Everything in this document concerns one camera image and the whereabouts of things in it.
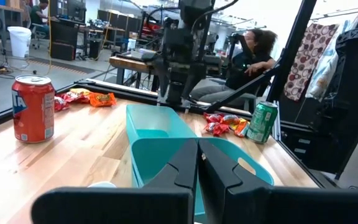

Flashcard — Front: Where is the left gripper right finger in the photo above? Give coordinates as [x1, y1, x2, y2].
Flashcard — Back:
[198, 139, 358, 224]

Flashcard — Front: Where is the wooden workbench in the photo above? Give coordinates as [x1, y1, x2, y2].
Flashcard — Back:
[108, 55, 160, 93]

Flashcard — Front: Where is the white plastic bin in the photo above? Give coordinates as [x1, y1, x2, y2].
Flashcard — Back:
[87, 181, 117, 189]

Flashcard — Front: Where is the yellow hanging cable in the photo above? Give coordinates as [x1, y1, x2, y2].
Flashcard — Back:
[46, 0, 53, 77]

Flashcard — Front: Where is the red circle patterned cloth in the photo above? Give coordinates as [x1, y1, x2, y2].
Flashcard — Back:
[283, 22, 340, 102]

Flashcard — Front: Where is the orange candy pack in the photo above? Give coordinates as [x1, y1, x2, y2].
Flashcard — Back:
[221, 114, 241, 126]
[234, 121, 250, 138]
[88, 91, 117, 108]

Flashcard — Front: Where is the silver aluminium extrusion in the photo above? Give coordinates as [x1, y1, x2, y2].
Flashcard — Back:
[271, 101, 282, 142]

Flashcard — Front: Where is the yellow candy pack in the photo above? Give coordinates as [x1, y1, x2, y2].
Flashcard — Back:
[229, 118, 247, 131]
[69, 88, 91, 96]

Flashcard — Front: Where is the green soda can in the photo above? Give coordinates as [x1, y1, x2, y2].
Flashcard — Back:
[246, 100, 278, 144]

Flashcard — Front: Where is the teal plastic bin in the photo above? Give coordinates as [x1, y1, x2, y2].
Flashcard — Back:
[131, 138, 275, 217]

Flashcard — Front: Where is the white trash bin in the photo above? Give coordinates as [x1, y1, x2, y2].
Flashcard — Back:
[7, 26, 32, 58]

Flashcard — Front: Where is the pale blue hanging cloth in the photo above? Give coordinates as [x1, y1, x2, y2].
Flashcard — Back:
[305, 18, 358, 102]

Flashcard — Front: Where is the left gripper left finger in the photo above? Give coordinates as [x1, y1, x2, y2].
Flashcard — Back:
[31, 139, 198, 224]

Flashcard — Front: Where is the black equipment cabinet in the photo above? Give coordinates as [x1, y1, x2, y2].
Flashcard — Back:
[50, 19, 79, 62]

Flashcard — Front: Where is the black metal stand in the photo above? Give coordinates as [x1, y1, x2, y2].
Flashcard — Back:
[303, 0, 358, 189]

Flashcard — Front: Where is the black aluminium rig frame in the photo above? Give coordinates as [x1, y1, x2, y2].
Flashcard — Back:
[0, 0, 319, 133]

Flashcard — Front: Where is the person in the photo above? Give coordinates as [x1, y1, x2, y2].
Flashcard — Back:
[29, 0, 52, 35]
[190, 27, 278, 108]

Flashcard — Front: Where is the red soda can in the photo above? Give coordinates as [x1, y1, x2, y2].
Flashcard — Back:
[11, 74, 56, 144]

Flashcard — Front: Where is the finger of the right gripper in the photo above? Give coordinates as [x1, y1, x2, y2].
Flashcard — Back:
[181, 73, 206, 102]
[155, 67, 171, 103]

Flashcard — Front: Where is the red candy pack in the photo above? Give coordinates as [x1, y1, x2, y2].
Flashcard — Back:
[203, 112, 224, 124]
[53, 95, 70, 112]
[62, 92, 90, 104]
[204, 121, 231, 137]

